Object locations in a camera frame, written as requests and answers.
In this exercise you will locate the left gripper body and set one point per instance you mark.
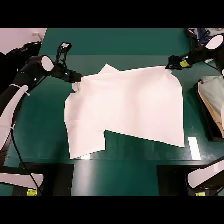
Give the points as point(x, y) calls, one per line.
point(71, 76)

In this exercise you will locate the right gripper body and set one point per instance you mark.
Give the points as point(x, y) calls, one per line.
point(173, 62)

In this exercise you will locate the white T-shirt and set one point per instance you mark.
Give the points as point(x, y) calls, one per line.
point(133, 103)

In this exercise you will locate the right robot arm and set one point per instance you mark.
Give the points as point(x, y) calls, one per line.
point(206, 48)

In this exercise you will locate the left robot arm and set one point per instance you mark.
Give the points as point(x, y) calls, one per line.
point(13, 106)

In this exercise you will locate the heap of clothes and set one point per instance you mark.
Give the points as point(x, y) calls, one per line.
point(201, 33)

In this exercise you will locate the pale grey garment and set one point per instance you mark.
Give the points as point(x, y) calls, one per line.
point(215, 91)

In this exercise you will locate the tan garment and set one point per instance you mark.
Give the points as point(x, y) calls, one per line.
point(210, 112)

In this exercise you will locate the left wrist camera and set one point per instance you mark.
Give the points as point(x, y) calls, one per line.
point(62, 50)

